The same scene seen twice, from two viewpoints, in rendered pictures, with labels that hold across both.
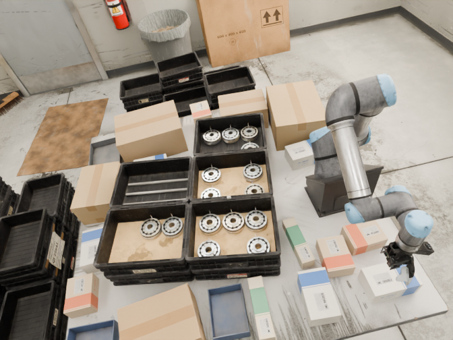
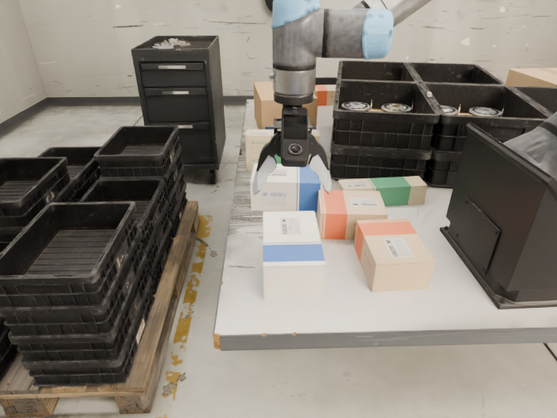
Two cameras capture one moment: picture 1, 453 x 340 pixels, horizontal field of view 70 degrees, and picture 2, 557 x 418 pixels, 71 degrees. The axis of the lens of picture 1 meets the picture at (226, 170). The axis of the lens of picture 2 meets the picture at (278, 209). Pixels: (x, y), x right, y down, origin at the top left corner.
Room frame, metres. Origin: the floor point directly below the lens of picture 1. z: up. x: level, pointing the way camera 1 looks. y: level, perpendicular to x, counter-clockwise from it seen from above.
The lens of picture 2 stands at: (0.45, -1.27, 1.26)
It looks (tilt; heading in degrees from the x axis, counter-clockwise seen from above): 31 degrees down; 91
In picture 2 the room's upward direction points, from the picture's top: straight up
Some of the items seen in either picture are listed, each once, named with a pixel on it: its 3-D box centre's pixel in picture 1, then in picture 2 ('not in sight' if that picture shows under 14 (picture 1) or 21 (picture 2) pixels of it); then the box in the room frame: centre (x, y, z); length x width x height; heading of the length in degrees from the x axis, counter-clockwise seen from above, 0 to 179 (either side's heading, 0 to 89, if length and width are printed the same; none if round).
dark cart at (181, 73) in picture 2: not in sight; (187, 110); (-0.25, 1.45, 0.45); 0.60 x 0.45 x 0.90; 93
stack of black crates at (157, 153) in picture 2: not in sight; (147, 182); (-0.25, 0.50, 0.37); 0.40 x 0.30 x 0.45; 93
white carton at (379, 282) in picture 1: (388, 280); (291, 252); (0.46, -0.58, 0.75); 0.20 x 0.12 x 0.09; 93
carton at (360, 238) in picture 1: (363, 236); (390, 253); (0.68, -0.57, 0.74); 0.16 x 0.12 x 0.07; 95
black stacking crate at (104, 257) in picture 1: (147, 239); (372, 85); (0.81, 0.42, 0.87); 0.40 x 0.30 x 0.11; 82
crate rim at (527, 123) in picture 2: (230, 175); (477, 102); (1.05, -0.01, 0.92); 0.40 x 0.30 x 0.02; 82
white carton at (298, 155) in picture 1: (305, 153); not in sight; (1.25, -0.47, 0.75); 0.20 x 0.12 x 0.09; 97
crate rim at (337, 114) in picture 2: (231, 227); (380, 98); (0.75, 0.03, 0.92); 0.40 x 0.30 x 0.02; 82
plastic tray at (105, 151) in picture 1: (106, 156); not in sight; (1.59, 0.76, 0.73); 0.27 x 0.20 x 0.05; 5
